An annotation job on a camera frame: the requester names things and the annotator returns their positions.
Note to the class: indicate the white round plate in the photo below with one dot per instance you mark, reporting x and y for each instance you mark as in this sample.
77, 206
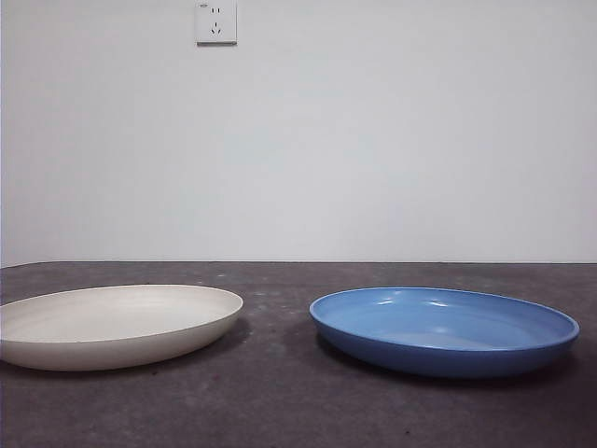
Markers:
116, 322

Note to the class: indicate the blue round plate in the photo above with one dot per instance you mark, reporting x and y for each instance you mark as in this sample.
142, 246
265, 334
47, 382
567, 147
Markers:
443, 326

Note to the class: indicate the white wall socket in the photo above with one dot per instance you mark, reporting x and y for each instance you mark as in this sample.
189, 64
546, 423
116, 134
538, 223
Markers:
216, 23

